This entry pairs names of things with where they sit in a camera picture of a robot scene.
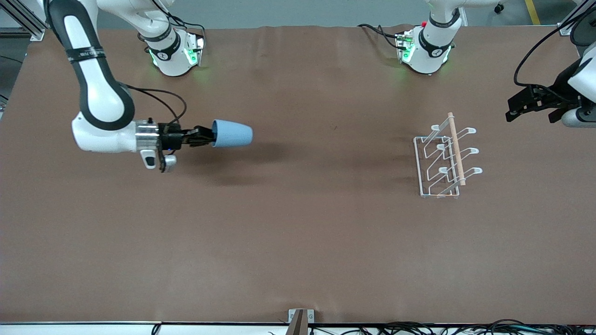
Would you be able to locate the blue plastic cup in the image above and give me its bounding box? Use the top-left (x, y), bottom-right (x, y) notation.
top-left (212, 120), bottom-right (254, 148)

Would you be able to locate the brown table cover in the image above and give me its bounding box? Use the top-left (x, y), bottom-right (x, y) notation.
top-left (0, 24), bottom-right (596, 325)

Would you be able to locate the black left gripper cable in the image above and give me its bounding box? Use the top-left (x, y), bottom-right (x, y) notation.
top-left (513, 2), bottom-right (596, 90)

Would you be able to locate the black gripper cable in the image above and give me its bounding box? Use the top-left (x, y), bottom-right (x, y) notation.
top-left (513, 2), bottom-right (596, 90)
top-left (119, 83), bottom-right (188, 125)

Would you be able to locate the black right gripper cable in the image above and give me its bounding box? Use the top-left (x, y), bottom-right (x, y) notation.
top-left (119, 83), bottom-right (188, 125)

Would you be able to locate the white wire cup rack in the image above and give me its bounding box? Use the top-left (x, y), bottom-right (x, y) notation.
top-left (413, 112), bottom-right (483, 199)

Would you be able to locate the black right arm base cable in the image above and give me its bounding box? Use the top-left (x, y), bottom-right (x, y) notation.
top-left (165, 15), bottom-right (207, 39)

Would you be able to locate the black arm base cable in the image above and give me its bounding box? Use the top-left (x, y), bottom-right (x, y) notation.
top-left (358, 23), bottom-right (402, 48)
top-left (165, 15), bottom-right (207, 39)

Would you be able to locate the black left arm base cable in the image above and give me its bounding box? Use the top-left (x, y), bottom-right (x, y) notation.
top-left (358, 23), bottom-right (402, 48)

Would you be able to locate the grey metal bracket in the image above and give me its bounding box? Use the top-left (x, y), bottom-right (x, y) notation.
top-left (288, 308), bottom-right (315, 323)

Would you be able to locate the black cable bundle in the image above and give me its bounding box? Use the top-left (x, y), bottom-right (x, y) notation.
top-left (310, 319), bottom-right (596, 335)

